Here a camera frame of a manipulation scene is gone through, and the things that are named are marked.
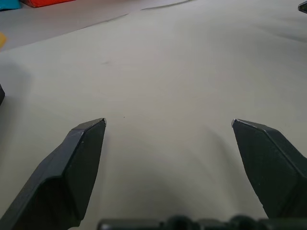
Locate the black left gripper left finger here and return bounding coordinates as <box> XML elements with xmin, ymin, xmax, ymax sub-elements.
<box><xmin>0</xmin><ymin>117</ymin><xmax>107</xmax><ymax>230</ymax></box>

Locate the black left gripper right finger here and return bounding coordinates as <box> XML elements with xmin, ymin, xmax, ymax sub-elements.
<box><xmin>231</xmin><ymin>118</ymin><xmax>307</xmax><ymax>220</ymax></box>

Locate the orange red box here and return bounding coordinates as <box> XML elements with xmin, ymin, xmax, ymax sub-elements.
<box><xmin>20</xmin><ymin>0</ymin><xmax>75</xmax><ymax>7</ymax></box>

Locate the yellow object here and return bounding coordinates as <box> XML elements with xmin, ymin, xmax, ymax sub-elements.
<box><xmin>0</xmin><ymin>32</ymin><xmax>8</xmax><ymax>51</ymax></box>

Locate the teal blue object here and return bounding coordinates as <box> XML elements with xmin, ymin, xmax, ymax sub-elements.
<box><xmin>0</xmin><ymin>0</ymin><xmax>23</xmax><ymax>12</ymax></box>

